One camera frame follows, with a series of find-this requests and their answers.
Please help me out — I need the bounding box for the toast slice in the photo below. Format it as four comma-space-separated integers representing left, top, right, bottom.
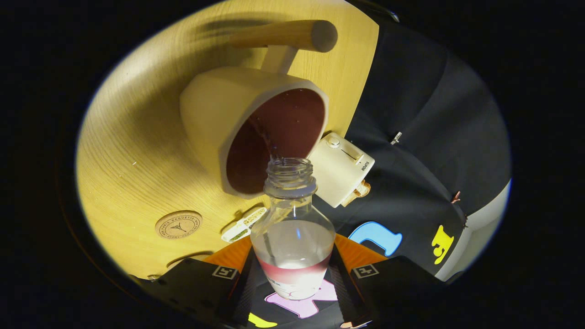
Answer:
340, 180, 372, 207

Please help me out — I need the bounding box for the wooden table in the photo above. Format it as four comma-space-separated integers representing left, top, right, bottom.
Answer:
75, 0, 380, 280

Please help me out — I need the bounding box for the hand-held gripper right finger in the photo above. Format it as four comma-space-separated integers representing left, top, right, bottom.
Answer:
328, 233, 446, 327

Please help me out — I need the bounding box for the beige cup with wooden handle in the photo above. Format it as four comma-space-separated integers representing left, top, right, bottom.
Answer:
179, 20, 339, 200

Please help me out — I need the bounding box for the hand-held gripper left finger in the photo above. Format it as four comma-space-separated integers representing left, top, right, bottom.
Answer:
137, 235, 260, 327

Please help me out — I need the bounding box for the clear plastic juice bottle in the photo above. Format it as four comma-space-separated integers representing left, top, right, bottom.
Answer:
250, 158, 336, 301

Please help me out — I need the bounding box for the cream toaster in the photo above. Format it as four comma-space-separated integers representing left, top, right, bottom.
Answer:
307, 132, 375, 208

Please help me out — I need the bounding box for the black backdrop cloth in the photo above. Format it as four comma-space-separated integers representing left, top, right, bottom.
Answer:
249, 0, 511, 329

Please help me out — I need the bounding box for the round wooden coaster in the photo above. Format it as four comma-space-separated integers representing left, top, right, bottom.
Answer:
154, 210, 203, 239

